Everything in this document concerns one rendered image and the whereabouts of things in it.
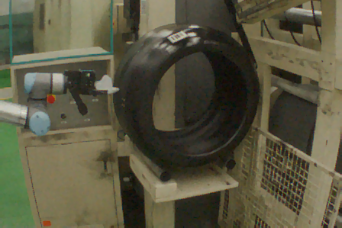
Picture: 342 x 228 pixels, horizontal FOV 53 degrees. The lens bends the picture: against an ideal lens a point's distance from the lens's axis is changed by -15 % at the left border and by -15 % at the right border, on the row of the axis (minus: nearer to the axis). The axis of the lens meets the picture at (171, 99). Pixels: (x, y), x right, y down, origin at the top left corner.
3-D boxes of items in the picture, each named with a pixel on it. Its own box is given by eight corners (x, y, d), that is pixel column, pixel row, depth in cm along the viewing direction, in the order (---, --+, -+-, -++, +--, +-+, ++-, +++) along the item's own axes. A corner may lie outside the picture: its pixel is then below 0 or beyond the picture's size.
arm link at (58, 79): (52, 96, 129) (50, 91, 136) (64, 97, 131) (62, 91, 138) (53, 75, 127) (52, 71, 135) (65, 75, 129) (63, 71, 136)
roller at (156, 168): (132, 143, 175) (140, 138, 176) (137, 151, 177) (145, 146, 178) (158, 175, 144) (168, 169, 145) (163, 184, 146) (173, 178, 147)
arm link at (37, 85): (24, 93, 132) (24, 70, 130) (50, 94, 136) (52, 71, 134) (24, 98, 125) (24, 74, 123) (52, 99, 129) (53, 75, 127)
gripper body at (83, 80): (98, 72, 133) (65, 72, 129) (95, 97, 135) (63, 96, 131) (94, 69, 140) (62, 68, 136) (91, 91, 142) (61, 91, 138)
